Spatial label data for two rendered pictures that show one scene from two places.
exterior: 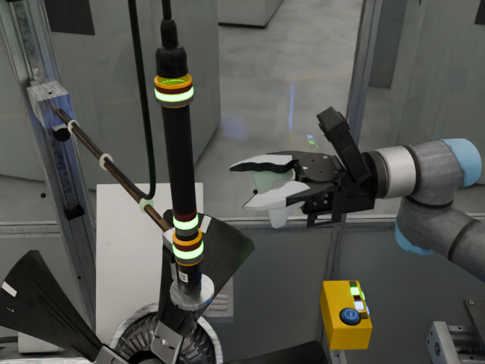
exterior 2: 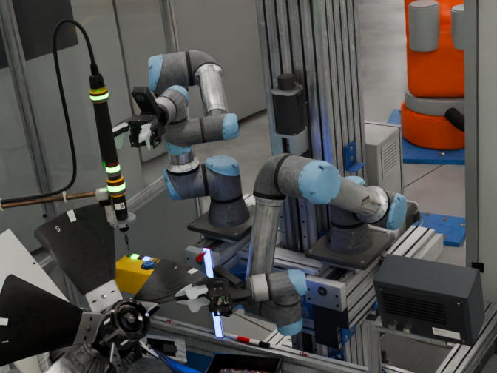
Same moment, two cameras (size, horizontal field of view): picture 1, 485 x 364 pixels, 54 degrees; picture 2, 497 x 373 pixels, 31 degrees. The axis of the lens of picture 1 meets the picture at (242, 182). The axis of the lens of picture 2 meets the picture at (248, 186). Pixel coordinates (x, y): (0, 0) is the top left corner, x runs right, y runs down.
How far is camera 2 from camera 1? 191 cm
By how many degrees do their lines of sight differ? 49
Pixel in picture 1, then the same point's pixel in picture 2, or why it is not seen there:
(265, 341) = not seen: outside the picture
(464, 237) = (203, 124)
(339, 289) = (125, 262)
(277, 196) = (146, 130)
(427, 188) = (179, 110)
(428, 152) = (169, 94)
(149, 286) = not seen: hidden behind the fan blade
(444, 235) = (195, 129)
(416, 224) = (180, 134)
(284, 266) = not seen: hidden behind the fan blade
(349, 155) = (153, 103)
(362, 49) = (26, 95)
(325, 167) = (145, 116)
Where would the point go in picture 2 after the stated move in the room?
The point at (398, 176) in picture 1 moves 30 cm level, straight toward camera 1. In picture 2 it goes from (169, 107) to (231, 132)
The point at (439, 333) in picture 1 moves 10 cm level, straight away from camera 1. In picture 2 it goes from (193, 251) to (183, 240)
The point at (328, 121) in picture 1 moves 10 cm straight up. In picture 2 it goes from (142, 89) to (136, 53)
